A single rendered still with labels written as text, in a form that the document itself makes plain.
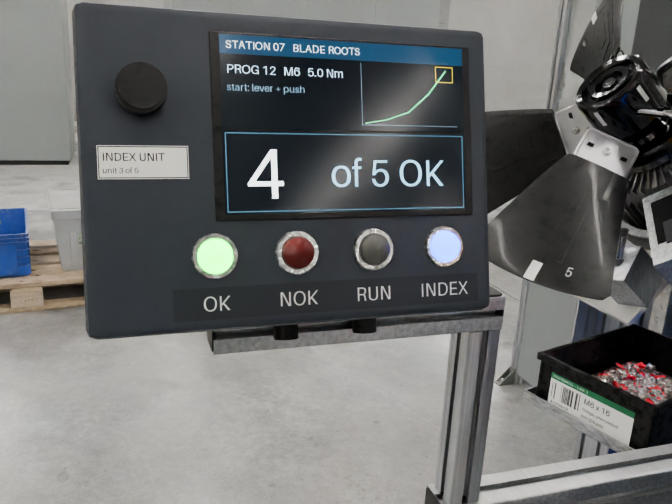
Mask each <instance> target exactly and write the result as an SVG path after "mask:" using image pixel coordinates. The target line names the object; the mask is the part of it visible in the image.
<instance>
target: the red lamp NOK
mask: <svg viewBox="0 0 672 504"><path fill-rule="evenodd" d="M275 255H276V260H277V262H278V264H279V266H280V267H281V268H282V269H283V270H284V271H286V272H288V273H290V274H297V275H298V274H303V273H305V272H307V271H309V270H310V269H312V267H313V266H314V265H315V263H316V262H317V259H318V246H317V244H316V242H315V240H314V239H313V238H312V237H311V236H310V235H309V234H307V233H305V232H302V231H291V232H288V233H286V234H285V235H283V236H282V237H281V238H280V240H279V241H278V243H277V246H276V251H275Z"/></svg>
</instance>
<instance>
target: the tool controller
mask: <svg viewBox="0 0 672 504"><path fill-rule="evenodd" d="M72 28H73V50H74V73H75V95H76V117H77V140H78V162H79V184H80V207H81V229H82V251H83V274H84V296H85V318H86V331H87V333H88V335H89V337H90V338H93V339H97V340H102V339H115V338H127V337H140V336H153V335H166V334H179V333H192V332H204V331H217V330H230V329H243V328H256V327H269V326H273V336H274V340H294V339H298V338H299V337H298V324H307V323H320V322H333V321H346V320H352V332H353V333H359V334H366V333H374V332H377V327H376V318H384V317H397V316H410V315H423V314H436V313H449V312H461V311H474V310H482V309H484V308H486V307H488V306H489V302H490V293H489V253H488V213H487V173H486V133H485V93H484V53H483V37H482V34H481V33H479V32H476V31H468V30H454V29H441V28H427V27H413V26H400V25H386V24H373V23H359V22H346V21H332V20H319V19H305V18H292V17H278V16H264V15H251V14H237V13H224V12H210V11H197V10H183V9H170V8H156V7H143V6H129V5H115V4H102V3H88V2H81V3H78V4H75V5H74V8H73V10H72ZM222 130H259V131H304V136H305V166H306V195H307V213H291V214H247V215H226V214H225V188H224V161H223V135H222ZM439 226H447V227H450V228H453V229H454V230H456V231H457V232H458V233H459V235H460V237H461V239H462V244H463V249H462V253H461V256H460V258H459V259H458V260H457V261H456V262H455V263H454V264H452V265H450V266H445V267H440V266H437V265H435V264H433V263H432V262H431V261H430V260H429V259H428V257H427V256H426V253H425V240H426V238H427V236H428V234H429V233H430V232H431V231H432V230H433V229H434V228H436V227H439ZM370 228H375V229H379V230H382V231H383V232H385V233H386V234H387V235H388V236H389V237H390V239H391V241H392V243H393V255H392V258H391V260H390V262H389V263H388V264H387V265H386V266H385V267H383V268H381V269H378V270H367V269H364V268H362V267H361V266H360V265H359V264H358V263H357V262H356V260H355V258H354V255H353V244H354V241H355V239H356V237H357V236H358V235H359V234H360V233H361V232H362V231H364V230H366V229H370ZM291 231H302V232H305V233H307V234H309V235H310V236H311V237H312V238H313V239H314V240H315V242H316V244H317V246H318V259H317V262H316V263H315V265H314V266H313V267H312V269H310V270H309V271H307V272H305V273H303V274H298V275H297V274H290V273H288V272H286V271H284V270H283V269H282V268H281V267H280V266H279V264H278V262H277V260H276V255H275V251H276V246H277V243H278V241H279V240H280V238H281V237H282V236H283V235H285V234H286V233H288V232H291ZM212 233H218V234H222V235H225V236H226V237H228V238H229V239H230V240H231V241H232V242H233V243H234V245H235V247H236V249H237V254H238V257H237V263H236V265H235V267H234V269H233V270H232V271H231V272H230V273H229V274H228V275H226V276H225V277H222V278H218V279H210V278H207V277H204V276H203V275H201V274H200V273H199V272H198V271H197V270H196V269H195V267H194V265H193V263H192V250H193V247H194V245H195V243H196V242H197V241H198V240H199V239H200V238H201V237H203V236H205V235H207V234H212Z"/></svg>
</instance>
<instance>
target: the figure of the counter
mask: <svg viewBox="0 0 672 504"><path fill-rule="evenodd" d="M222 135H223V161H224V188H225V214H226V215H247V214H291V213H307V195H306V166H305V136H304V131H259V130H222Z"/></svg>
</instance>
